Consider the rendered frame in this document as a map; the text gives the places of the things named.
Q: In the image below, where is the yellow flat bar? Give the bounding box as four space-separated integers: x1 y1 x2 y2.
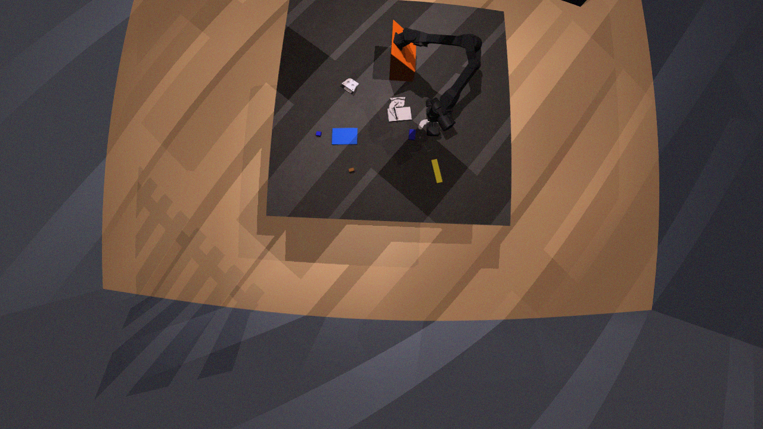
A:
431 159 442 184

